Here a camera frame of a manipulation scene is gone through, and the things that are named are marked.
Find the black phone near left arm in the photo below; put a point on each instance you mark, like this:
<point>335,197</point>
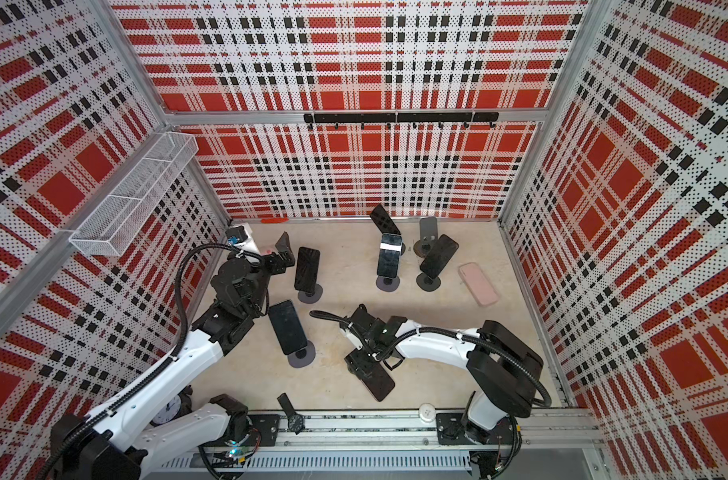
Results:
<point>307,268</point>

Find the black phone front left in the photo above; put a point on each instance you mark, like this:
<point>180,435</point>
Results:
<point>287,327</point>

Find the black hook rail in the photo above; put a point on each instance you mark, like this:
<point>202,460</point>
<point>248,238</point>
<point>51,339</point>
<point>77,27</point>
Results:
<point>337,119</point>

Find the grey round phone stand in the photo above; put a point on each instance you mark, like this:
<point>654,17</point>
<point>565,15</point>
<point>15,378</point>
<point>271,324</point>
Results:
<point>428,284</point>

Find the small black empty stand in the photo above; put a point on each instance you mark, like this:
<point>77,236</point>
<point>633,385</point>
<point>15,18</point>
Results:
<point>295,420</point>

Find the grey stand front left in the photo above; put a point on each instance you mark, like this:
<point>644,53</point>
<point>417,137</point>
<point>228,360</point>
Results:
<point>303,357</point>

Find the pink glasses case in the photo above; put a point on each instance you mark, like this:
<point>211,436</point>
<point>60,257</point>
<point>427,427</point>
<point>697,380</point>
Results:
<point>479,285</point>

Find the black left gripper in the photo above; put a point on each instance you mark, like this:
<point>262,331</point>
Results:
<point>279,266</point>

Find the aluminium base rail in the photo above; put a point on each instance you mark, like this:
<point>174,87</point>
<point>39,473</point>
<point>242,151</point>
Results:
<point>553,444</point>

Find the dark phone at back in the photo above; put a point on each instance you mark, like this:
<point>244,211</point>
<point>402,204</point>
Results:
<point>390,252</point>

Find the white round knob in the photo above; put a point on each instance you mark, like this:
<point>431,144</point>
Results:
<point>427,413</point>

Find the black phone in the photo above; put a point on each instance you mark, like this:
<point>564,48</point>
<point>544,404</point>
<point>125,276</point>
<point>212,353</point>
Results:
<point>383,221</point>
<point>287,327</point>

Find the grey stand near left arm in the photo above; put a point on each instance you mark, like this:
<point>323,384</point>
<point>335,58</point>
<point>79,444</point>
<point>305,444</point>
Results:
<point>311,298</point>

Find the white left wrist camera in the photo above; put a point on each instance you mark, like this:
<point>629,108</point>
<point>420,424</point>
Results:
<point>240,237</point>

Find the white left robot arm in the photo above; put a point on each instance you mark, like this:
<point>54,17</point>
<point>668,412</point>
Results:
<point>116,439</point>

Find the black phone far left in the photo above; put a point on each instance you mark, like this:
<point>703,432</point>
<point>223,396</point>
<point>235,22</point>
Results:
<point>383,221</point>

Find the grey stand base corner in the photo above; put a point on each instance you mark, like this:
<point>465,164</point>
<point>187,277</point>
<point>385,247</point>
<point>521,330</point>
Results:
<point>386,284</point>

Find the white wire mesh basket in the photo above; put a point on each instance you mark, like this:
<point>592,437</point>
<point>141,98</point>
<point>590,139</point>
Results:
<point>115,223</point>

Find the black smartphone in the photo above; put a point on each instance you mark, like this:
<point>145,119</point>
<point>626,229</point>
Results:
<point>371,373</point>

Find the wooden base phone stand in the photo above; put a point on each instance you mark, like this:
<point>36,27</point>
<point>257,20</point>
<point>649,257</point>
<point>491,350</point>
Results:
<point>428,229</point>

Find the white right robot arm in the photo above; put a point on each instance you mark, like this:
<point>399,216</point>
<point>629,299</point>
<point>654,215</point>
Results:
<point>506,370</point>

